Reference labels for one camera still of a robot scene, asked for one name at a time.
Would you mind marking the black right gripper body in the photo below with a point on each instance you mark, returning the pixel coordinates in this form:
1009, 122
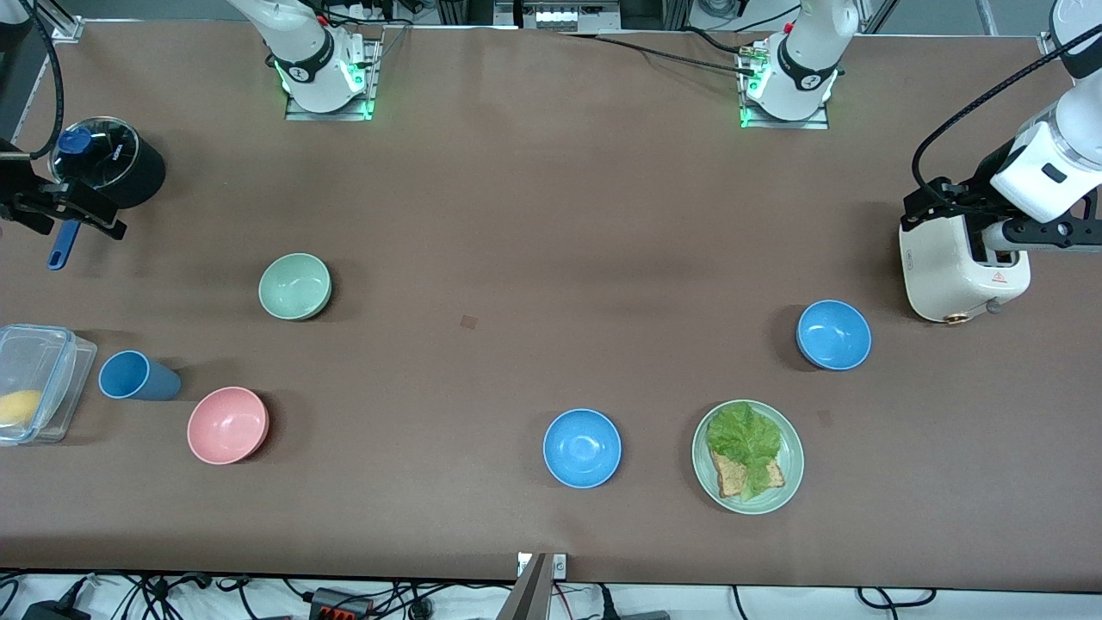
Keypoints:
17, 186

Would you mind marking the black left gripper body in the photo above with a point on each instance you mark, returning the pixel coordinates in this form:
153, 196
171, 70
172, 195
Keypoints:
979, 187

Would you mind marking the blue bowl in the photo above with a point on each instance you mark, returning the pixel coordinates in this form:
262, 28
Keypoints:
833, 336
582, 448

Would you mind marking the pale green bowl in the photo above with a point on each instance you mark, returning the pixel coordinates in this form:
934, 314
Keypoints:
294, 287

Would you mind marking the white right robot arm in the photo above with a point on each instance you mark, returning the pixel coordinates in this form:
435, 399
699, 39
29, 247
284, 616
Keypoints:
301, 52

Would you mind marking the pink bowl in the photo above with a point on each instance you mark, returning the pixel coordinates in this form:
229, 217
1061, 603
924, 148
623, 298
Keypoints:
227, 425

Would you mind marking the white toaster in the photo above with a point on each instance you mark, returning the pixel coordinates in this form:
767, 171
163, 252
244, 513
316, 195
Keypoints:
947, 275

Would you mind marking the clear plastic container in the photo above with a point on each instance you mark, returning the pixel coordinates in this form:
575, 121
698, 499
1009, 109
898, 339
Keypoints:
52, 362

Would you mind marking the blue plastic cup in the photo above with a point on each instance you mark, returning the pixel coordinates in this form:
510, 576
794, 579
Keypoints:
142, 379

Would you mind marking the yellow food piece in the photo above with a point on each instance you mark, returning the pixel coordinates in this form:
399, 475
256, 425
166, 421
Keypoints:
19, 407

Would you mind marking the green lettuce leaf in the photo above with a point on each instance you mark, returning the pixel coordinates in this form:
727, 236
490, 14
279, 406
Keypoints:
742, 435

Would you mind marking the pale green plate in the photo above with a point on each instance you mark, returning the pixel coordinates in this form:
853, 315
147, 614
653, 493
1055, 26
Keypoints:
788, 482

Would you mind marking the brown bread slice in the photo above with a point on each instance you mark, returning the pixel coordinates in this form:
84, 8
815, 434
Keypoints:
727, 478

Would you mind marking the white power strip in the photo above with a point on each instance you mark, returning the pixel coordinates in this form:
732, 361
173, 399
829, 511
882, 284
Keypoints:
560, 15

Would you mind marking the black orange power adapter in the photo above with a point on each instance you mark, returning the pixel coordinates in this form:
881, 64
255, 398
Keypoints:
340, 604

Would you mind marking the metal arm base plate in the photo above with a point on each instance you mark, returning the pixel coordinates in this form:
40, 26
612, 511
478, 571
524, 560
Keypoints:
788, 124
331, 114

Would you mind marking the white stand bracket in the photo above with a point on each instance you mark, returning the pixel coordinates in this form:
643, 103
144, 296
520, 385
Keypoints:
560, 565

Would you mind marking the grey camera stand pole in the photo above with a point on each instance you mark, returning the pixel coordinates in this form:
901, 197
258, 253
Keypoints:
527, 594

